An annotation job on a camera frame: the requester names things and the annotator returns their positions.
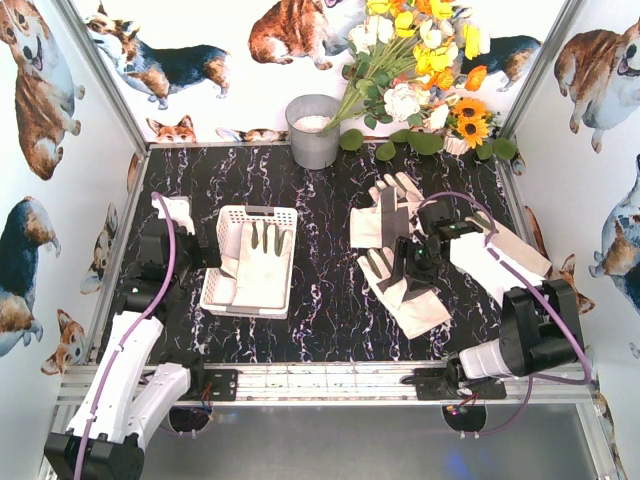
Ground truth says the white glove green trim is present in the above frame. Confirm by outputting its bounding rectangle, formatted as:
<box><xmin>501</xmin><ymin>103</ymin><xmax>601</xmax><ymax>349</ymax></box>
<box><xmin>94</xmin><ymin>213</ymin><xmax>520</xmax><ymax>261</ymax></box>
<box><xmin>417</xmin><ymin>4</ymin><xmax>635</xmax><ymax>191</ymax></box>
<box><xmin>357</xmin><ymin>247</ymin><xmax>451</xmax><ymax>340</ymax></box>

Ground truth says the white grey work glove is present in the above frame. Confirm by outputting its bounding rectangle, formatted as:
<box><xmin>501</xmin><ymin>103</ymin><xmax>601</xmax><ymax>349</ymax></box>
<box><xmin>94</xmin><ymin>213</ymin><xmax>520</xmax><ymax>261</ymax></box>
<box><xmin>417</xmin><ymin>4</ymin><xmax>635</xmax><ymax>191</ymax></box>
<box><xmin>221</xmin><ymin>220</ymin><xmax>293</xmax><ymax>309</ymax></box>

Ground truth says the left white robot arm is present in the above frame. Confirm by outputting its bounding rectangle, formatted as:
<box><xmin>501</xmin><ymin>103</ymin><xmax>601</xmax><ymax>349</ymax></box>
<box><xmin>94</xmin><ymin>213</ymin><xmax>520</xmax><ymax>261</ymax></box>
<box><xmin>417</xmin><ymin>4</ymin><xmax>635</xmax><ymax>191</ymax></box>
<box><xmin>44</xmin><ymin>192</ymin><xmax>209</xmax><ymax>479</ymax></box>

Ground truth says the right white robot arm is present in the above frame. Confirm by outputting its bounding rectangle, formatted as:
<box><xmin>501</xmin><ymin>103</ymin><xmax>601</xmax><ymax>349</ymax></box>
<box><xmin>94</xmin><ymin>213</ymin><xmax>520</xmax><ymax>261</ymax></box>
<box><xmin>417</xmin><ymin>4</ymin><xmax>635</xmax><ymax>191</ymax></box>
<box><xmin>379</xmin><ymin>195</ymin><xmax>592</xmax><ymax>385</ymax></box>

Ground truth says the white perforated storage basket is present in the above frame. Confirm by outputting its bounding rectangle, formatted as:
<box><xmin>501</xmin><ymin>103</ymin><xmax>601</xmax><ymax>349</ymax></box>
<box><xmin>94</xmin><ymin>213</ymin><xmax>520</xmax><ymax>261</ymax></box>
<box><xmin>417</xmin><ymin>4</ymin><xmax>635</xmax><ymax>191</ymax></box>
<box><xmin>200</xmin><ymin>205</ymin><xmax>298</xmax><ymax>320</ymax></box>

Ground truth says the small white sunflower pot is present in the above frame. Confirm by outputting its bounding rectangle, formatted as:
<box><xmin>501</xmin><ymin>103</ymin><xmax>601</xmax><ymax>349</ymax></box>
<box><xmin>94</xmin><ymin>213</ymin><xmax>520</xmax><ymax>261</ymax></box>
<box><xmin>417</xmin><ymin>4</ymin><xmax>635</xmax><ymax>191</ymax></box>
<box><xmin>443</xmin><ymin>133</ymin><xmax>470</xmax><ymax>156</ymax></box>

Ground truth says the grey metal bucket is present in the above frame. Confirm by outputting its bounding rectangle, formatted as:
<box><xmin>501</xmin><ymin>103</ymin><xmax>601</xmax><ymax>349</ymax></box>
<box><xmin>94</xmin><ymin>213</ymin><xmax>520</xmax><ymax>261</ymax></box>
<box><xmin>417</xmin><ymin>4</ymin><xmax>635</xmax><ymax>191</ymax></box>
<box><xmin>285</xmin><ymin>94</ymin><xmax>340</xmax><ymax>170</ymax></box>

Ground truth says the artificial flower bouquet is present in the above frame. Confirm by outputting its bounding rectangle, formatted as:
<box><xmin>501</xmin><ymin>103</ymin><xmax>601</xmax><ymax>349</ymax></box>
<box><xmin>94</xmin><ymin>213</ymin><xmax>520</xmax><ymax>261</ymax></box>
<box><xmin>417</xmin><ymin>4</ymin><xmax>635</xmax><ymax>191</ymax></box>
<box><xmin>330</xmin><ymin>1</ymin><xmax>539</xmax><ymax>161</ymax></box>

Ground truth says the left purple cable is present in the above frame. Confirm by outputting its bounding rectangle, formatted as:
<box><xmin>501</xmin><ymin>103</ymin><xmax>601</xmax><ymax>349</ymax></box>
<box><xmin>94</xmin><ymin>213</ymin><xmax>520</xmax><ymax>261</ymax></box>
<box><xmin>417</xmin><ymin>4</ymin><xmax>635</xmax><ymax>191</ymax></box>
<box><xmin>74</xmin><ymin>191</ymin><xmax>216</xmax><ymax>480</ymax></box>

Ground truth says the purple cable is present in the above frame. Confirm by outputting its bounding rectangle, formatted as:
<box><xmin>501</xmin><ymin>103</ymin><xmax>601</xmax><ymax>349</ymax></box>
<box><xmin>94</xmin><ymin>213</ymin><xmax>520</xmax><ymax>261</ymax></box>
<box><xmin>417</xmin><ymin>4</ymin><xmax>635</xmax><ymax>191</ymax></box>
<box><xmin>74</xmin><ymin>191</ymin><xmax>216</xmax><ymax>480</ymax></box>
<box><xmin>414</xmin><ymin>191</ymin><xmax>596</xmax><ymax>436</ymax></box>

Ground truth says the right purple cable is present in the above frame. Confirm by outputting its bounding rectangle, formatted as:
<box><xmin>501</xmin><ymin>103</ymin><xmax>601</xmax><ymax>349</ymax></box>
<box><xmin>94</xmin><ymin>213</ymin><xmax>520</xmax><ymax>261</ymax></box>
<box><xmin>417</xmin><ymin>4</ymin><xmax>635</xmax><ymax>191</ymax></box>
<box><xmin>414</xmin><ymin>191</ymin><xmax>596</xmax><ymax>436</ymax></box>

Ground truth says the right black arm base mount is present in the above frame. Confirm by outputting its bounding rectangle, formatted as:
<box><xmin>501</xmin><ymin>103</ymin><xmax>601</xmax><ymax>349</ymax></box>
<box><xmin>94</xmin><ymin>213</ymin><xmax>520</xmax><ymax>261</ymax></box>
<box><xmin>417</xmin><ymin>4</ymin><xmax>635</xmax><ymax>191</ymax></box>
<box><xmin>400</xmin><ymin>356</ymin><xmax>507</xmax><ymax>401</ymax></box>

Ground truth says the aluminium front rail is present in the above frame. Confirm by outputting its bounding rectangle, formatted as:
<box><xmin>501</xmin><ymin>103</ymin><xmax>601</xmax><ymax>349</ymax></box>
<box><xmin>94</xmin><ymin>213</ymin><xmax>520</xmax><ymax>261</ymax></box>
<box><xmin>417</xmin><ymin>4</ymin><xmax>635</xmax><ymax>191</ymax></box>
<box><xmin>55</xmin><ymin>361</ymin><xmax>594</xmax><ymax>408</ymax></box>

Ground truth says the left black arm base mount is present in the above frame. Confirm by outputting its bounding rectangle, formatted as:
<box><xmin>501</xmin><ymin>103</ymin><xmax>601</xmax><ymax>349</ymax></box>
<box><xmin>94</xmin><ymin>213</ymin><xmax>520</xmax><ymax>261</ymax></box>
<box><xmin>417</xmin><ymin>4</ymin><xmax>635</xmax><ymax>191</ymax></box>
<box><xmin>159</xmin><ymin>356</ymin><xmax>239</xmax><ymax>402</ymax></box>

